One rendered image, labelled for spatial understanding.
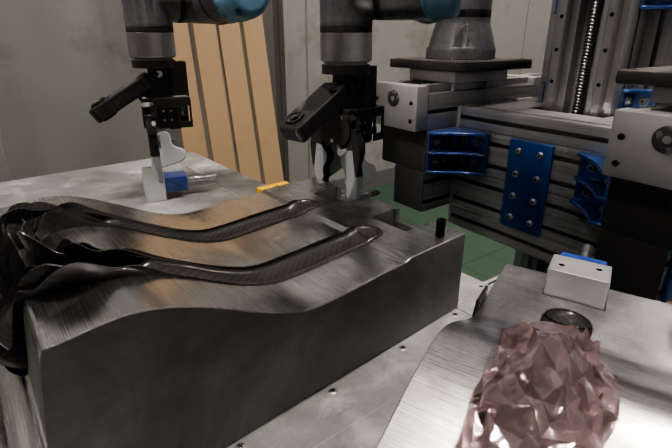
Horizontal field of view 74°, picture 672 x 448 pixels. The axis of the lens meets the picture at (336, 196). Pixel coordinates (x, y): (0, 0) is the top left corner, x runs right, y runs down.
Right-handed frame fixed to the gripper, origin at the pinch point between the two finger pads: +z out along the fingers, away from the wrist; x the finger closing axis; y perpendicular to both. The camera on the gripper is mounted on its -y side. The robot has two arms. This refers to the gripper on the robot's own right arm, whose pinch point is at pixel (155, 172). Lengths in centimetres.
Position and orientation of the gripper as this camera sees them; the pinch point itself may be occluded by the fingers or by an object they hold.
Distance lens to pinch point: 89.1
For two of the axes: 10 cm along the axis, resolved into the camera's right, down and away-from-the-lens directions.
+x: -3.9, -3.1, 8.7
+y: 9.2, -1.3, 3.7
